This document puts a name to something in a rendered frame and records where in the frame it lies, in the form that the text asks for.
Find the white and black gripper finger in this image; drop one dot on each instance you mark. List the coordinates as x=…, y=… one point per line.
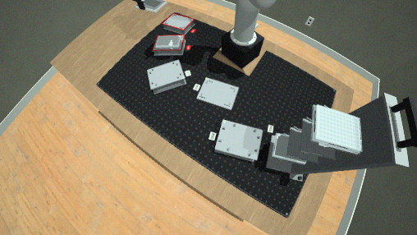
x=140, y=4

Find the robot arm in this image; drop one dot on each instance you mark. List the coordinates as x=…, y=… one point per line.
x=245, y=20

